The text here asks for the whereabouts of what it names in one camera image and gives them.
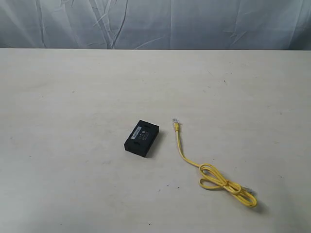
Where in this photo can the small black network box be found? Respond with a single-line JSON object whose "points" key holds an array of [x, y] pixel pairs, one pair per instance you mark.
{"points": [[141, 138]]}

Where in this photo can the grey backdrop cloth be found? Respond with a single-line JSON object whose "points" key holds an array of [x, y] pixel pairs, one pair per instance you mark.
{"points": [[156, 24]]}

